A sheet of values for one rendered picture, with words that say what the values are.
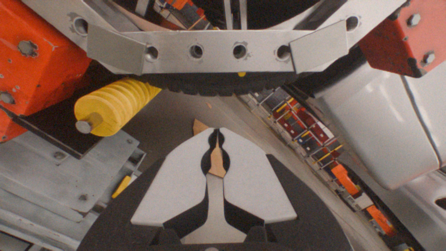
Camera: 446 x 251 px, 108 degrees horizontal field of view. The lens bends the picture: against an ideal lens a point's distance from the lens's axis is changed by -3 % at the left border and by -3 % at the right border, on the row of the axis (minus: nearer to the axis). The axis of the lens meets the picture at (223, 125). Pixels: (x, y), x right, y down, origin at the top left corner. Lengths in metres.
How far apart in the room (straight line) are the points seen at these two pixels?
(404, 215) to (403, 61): 2.16
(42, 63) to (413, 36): 0.38
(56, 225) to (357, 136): 0.74
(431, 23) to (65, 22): 0.36
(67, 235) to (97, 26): 0.48
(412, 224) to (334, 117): 1.99
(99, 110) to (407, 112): 0.60
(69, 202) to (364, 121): 0.69
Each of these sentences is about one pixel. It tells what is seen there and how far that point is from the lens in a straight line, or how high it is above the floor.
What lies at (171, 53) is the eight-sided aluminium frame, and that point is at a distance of 0.19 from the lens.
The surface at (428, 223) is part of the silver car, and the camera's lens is 2.35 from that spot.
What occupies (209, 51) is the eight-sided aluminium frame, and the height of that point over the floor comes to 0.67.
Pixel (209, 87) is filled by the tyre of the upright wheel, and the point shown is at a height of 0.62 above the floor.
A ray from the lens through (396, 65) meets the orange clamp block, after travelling 0.30.
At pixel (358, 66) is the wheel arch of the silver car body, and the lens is 0.45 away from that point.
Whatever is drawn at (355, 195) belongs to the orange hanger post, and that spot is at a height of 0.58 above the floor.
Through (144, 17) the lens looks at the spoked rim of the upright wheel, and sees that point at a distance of 0.31.
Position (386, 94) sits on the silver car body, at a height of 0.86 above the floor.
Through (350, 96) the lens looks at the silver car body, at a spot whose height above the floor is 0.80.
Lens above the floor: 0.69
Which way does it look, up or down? 19 degrees down
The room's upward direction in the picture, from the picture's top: 48 degrees clockwise
